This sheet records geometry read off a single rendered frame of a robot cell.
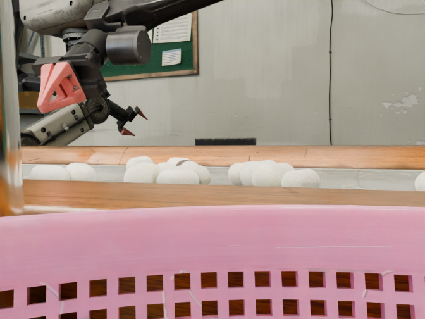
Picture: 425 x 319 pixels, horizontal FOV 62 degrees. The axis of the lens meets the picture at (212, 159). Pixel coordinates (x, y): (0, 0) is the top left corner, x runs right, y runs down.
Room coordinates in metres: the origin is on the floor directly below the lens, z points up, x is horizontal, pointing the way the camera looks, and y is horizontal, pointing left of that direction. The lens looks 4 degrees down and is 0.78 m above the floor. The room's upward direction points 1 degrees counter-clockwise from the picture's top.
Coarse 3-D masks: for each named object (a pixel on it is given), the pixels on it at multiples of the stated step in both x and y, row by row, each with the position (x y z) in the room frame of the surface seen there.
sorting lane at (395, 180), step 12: (24, 168) 0.47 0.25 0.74; (96, 168) 0.46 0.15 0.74; (108, 168) 0.46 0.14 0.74; (120, 168) 0.45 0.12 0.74; (216, 168) 0.44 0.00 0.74; (228, 168) 0.44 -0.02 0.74; (300, 168) 0.41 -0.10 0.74; (312, 168) 0.41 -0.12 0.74; (324, 168) 0.41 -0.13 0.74; (108, 180) 0.34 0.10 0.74; (120, 180) 0.33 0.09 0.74; (216, 180) 0.33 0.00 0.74; (228, 180) 0.32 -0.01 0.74; (324, 180) 0.32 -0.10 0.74; (336, 180) 0.32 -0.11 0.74; (348, 180) 0.31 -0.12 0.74; (360, 180) 0.31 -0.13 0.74; (372, 180) 0.31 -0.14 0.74; (384, 180) 0.31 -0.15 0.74; (396, 180) 0.31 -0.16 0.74; (408, 180) 0.31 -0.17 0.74
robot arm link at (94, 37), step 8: (88, 32) 0.64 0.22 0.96; (96, 32) 0.64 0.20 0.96; (104, 32) 0.65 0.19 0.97; (80, 40) 0.62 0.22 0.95; (88, 40) 0.62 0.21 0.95; (96, 40) 0.62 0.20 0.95; (104, 40) 0.64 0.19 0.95; (96, 48) 0.62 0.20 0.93; (104, 48) 0.63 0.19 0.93; (104, 56) 0.63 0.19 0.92; (104, 64) 0.65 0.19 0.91
